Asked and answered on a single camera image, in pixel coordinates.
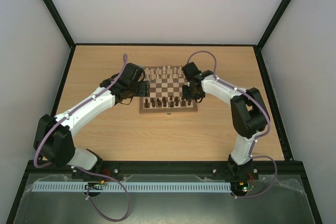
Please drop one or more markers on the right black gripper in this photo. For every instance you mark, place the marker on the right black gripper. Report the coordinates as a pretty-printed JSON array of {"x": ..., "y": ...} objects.
[{"x": 189, "y": 93}]

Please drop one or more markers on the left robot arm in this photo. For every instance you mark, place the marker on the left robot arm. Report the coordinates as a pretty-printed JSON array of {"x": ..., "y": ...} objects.
[{"x": 54, "y": 135}]

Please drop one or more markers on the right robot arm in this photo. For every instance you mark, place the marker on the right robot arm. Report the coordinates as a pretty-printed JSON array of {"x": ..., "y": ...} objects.
[{"x": 248, "y": 110}]

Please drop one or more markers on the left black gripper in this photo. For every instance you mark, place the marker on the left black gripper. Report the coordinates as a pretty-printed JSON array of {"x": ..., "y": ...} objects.
[{"x": 145, "y": 90}]

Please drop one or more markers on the black aluminium frame rail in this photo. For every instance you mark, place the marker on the black aluminium frame rail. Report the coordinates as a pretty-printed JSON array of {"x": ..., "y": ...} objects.
[{"x": 214, "y": 170}]

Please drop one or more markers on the white chess pieces row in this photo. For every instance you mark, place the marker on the white chess pieces row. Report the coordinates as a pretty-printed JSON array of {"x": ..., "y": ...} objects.
[{"x": 159, "y": 74}]

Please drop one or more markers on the light blue cable duct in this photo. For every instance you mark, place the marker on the light blue cable duct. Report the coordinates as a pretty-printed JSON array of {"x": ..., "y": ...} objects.
[{"x": 133, "y": 187}]

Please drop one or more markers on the wooden chess board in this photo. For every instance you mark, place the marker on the wooden chess board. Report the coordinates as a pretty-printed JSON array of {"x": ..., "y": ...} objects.
[{"x": 160, "y": 90}]

